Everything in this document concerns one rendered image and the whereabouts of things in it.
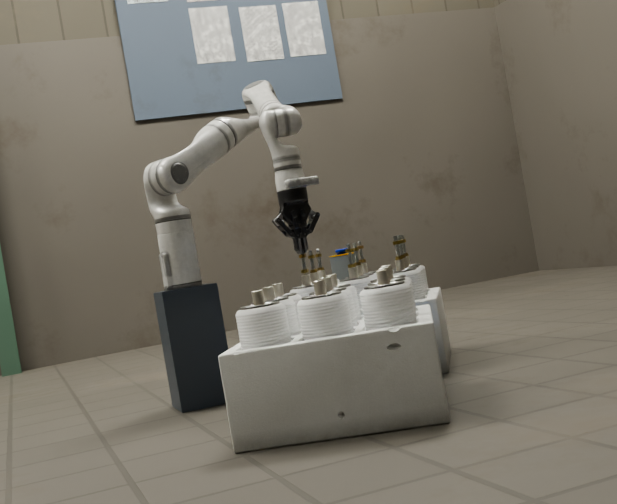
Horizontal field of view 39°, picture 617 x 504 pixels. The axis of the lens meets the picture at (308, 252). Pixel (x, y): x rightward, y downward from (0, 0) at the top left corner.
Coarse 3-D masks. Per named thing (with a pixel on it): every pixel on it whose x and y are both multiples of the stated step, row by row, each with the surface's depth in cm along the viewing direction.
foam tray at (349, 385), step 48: (336, 336) 154; (384, 336) 152; (432, 336) 151; (240, 384) 155; (288, 384) 154; (336, 384) 153; (384, 384) 152; (432, 384) 151; (240, 432) 155; (288, 432) 154; (336, 432) 153; (384, 432) 152
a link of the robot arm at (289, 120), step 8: (272, 104) 223; (280, 104) 223; (280, 112) 215; (288, 112) 215; (296, 112) 215; (280, 120) 214; (288, 120) 214; (296, 120) 215; (280, 128) 214; (288, 128) 215; (296, 128) 215; (280, 136) 217
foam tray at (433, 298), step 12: (432, 288) 240; (420, 300) 205; (432, 300) 204; (360, 312) 207; (432, 312) 204; (444, 312) 241; (444, 324) 226; (444, 336) 213; (444, 348) 204; (444, 360) 204; (444, 372) 204
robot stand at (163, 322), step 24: (192, 288) 214; (216, 288) 216; (168, 312) 212; (192, 312) 213; (216, 312) 215; (168, 336) 212; (192, 336) 213; (216, 336) 215; (168, 360) 218; (192, 360) 213; (216, 360) 215; (192, 384) 212; (216, 384) 214; (192, 408) 212
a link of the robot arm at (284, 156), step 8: (264, 112) 215; (272, 112) 215; (264, 120) 214; (272, 120) 214; (264, 128) 214; (272, 128) 214; (264, 136) 216; (272, 136) 214; (272, 144) 214; (280, 144) 214; (272, 152) 216; (280, 152) 214; (288, 152) 214; (296, 152) 215; (280, 160) 214; (288, 160) 214; (296, 160) 215; (280, 168) 214
